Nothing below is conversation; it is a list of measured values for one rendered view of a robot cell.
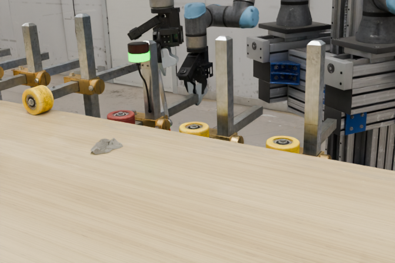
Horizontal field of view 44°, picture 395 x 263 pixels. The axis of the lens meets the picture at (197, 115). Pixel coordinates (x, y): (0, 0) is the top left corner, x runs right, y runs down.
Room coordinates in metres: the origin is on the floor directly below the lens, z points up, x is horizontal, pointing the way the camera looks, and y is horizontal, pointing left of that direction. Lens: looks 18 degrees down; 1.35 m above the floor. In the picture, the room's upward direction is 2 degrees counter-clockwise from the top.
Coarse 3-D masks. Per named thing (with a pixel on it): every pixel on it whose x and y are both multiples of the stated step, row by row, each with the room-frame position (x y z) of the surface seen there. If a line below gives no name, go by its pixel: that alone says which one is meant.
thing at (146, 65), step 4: (132, 44) 1.37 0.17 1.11; (136, 44) 1.37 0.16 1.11; (140, 44) 1.36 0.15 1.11; (144, 44) 1.37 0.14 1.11; (148, 60) 1.40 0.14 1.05; (136, 64) 1.38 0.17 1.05; (144, 64) 1.41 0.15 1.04; (148, 64) 1.40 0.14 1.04; (144, 68) 1.41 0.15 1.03; (148, 68) 1.40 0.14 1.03; (140, 72) 1.38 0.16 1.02; (140, 76) 1.39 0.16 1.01; (144, 80) 1.39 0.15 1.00; (148, 92) 1.40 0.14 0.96; (148, 96) 1.40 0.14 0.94; (148, 100) 1.40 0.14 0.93; (148, 104) 1.40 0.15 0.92; (148, 108) 1.40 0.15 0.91
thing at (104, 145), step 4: (100, 140) 1.13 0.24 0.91; (104, 140) 1.11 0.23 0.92; (108, 140) 1.14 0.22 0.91; (112, 140) 1.11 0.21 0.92; (116, 140) 1.12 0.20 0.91; (96, 144) 1.10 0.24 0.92; (100, 144) 1.10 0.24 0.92; (104, 144) 1.11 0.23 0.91; (108, 144) 1.11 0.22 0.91; (112, 144) 1.11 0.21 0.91; (116, 144) 1.12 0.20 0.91; (120, 144) 1.12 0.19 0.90; (92, 148) 1.10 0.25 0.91; (96, 148) 1.08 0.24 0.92; (100, 148) 1.09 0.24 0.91; (104, 148) 1.10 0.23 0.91; (108, 148) 1.09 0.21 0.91; (112, 148) 1.10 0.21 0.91; (116, 148) 1.10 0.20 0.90; (92, 152) 1.08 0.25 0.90; (96, 152) 1.07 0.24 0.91; (100, 152) 1.08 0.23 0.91; (104, 152) 1.08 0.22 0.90
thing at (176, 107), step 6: (186, 96) 1.68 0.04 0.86; (192, 96) 1.67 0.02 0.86; (198, 96) 1.70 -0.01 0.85; (174, 102) 1.61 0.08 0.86; (180, 102) 1.61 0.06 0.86; (186, 102) 1.63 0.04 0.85; (192, 102) 1.67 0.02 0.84; (162, 108) 1.55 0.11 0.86; (168, 108) 1.55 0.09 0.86; (174, 108) 1.57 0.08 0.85; (180, 108) 1.60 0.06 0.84; (162, 114) 1.51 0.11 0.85
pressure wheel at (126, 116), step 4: (112, 112) 1.38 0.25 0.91; (116, 112) 1.38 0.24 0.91; (120, 112) 1.36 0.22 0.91; (124, 112) 1.38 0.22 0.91; (128, 112) 1.37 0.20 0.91; (132, 112) 1.37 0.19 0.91; (108, 116) 1.34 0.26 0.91; (112, 116) 1.34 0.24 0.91; (116, 116) 1.34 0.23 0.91; (120, 116) 1.34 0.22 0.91; (124, 116) 1.33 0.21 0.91; (128, 116) 1.33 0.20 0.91; (132, 116) 1.34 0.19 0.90; (116, 120) 1.32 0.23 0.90; (120, 120) 1.32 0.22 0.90; (124, 120) 1.32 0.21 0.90; (128, 120) 1.33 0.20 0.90; (132, 120) 1.34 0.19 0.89
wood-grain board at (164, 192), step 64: (0, 128) 1.29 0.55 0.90; (64, 128) 1.27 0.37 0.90; (128, 128) 1.25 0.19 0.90; (0, 192) 0.89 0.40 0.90; (64, 192) 0.88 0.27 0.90; (128, 192) 0.87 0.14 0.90; (192, 192) 0.86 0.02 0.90; (256, 192) 0.85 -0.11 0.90; (320, 192) 0.84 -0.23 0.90; (384, 192) 0.83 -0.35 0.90; (0, 256) 0.67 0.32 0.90; (64, 256) 0.66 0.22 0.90; (128, 256) 0.66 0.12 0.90; (192, 256) 0.65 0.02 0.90; (256, 256) 0.64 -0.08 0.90; (320, 256) 0.64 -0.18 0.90; (384, 256) 0.63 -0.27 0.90
